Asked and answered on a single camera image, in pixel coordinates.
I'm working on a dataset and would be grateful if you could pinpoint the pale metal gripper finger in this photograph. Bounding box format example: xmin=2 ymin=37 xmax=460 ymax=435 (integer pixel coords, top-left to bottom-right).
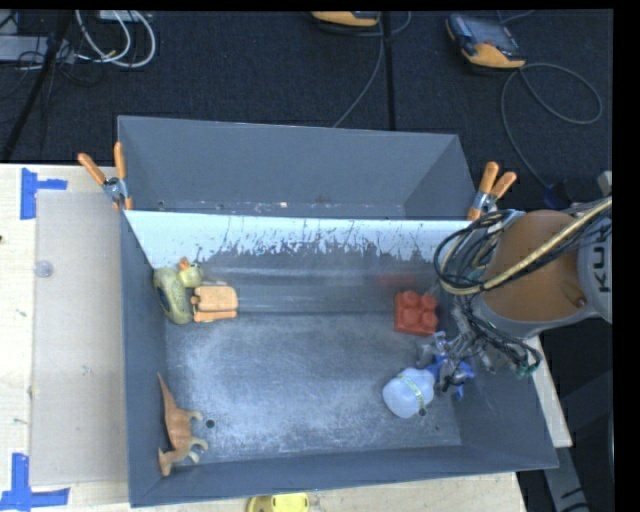
xmin=438 ymin=355 xmax=469 ymax=392
xmin=415 ymin=332 xmax=454 ymax=369

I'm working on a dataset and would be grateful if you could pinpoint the orange toy dinosaur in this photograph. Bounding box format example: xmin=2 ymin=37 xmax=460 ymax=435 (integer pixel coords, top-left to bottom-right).
xmin=155 ymin=371 xmax=210 ymax=478

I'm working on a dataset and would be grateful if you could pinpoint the yellow-green toy duck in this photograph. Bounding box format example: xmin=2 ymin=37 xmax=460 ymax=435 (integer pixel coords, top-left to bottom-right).
xmin=152 ymin=257 xmax=206 ymax=326

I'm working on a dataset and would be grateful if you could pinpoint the grey metal bin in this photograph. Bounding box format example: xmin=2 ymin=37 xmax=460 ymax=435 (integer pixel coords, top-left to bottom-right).
xmin=115 ymin=115 xmax=560 ymax=509

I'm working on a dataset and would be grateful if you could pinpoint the white and blue spray bottle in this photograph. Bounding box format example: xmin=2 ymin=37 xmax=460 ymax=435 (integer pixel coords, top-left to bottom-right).
xmin=381 ymin=353 xmax=477 ymax=420

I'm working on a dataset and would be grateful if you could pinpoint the red toy building block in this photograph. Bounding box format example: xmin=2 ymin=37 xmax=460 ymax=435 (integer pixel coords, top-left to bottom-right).
xmin=393 ymin=290 xmax=441 ymax=338

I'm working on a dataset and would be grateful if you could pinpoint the orange toy bread stack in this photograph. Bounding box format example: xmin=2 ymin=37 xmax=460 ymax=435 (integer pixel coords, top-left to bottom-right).
xmin=190 ymin=284 xmax=240 ymax=324

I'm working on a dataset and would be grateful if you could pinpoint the pale wood flat board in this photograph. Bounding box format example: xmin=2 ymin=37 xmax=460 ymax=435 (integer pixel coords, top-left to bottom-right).
xmin=28 ymin=189 xmax=132 ymax=487

